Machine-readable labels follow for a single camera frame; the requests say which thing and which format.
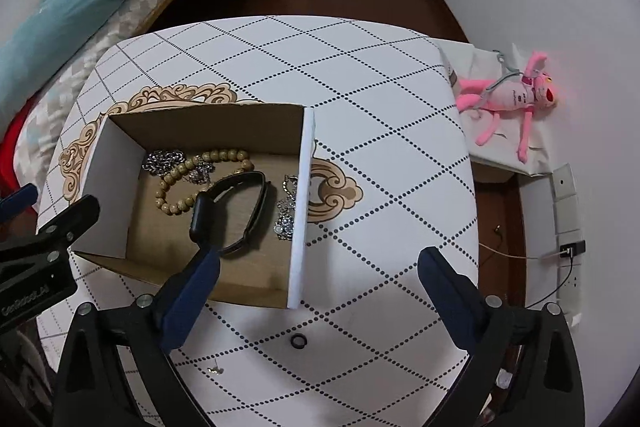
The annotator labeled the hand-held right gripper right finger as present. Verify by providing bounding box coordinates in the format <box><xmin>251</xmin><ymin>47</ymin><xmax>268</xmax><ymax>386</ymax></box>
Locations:
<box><xmin>417</xmin><ymin>246</ymin><xmax>587</xmax><ymax>427</ymax></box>

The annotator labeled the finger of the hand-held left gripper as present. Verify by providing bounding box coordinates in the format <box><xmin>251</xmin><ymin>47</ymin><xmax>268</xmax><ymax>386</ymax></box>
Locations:
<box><xmin>34</xmin><ymin>194</ymin><xmax>101</xmax><ymax>253</ymax></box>
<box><xmin>0</xmin><ymin>185</ymin><xmax>40</xmax><ymax>216</ymax></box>

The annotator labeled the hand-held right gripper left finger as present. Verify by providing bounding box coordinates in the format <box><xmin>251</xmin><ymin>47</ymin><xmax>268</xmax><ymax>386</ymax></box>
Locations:
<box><xmin>51</xmin><ymin>248</ymin><xmax>221</xmax><ymax>427</ymax></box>

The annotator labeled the cardboard box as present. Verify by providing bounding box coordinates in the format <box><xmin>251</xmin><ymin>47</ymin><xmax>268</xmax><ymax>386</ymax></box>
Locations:
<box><xmin>70</xmin><ymin>103</ymin><xmax>317</xmax><ymax>311</ymax></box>

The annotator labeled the red cloth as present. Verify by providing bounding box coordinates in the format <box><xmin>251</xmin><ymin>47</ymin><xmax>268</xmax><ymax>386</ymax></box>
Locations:
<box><xmin>0</xmin><ymin>109</ymin><xmax>32</xmax><ymax>204</ymax></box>

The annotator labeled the black smart band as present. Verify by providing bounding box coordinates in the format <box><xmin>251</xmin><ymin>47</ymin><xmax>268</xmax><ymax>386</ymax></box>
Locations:
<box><xmin>188</xmin><ymin>171</ymin><xmax>275</xmax><ymax>257</ymax></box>

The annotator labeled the pink plush toy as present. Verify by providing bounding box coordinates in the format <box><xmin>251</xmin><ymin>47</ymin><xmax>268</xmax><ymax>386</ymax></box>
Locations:
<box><xmin>455</xmin><ymin>51</ymin><xmax>559</xmax><ymax>164</ymax></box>

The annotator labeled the grey clothes hanger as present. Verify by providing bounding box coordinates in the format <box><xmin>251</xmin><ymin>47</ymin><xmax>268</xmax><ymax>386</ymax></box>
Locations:
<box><xmin>479</xmin><ymin>50</ymin><xmax>532</xmax><ymax>108</ymax></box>

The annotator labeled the beige cable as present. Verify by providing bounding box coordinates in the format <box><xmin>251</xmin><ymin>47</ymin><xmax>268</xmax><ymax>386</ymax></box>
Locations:
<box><xmin>477</xmin><ymin>226</ymin><xmax>564</xmax><ymax>261</ymax></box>

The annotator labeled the silver chain necklace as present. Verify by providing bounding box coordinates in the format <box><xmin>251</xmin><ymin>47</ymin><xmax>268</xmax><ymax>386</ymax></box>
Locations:
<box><xmin>141</xmin><ymin>149</ymin><xmax>216</xmax><ymax>186</ymax></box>

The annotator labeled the black cable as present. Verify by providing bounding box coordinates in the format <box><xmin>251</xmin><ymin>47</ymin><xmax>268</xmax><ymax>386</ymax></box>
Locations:
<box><xmin>524</xmin><ymin>254</ymin><xmax>577</xmax><ymax>311</ymax></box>

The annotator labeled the wooden bead bracelet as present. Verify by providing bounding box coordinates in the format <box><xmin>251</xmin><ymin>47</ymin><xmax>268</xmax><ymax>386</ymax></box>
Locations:
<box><xmin>153</xmin><ymin>148</ymin><xmax>256</xmax><ymax>216</ymax></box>

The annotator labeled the silver link bracelet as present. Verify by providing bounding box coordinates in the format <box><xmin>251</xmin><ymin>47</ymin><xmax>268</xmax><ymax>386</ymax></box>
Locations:
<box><xmin>274</xmin><ymin>174</ymin><xmax>300</xmax><ymax>238</ymax></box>

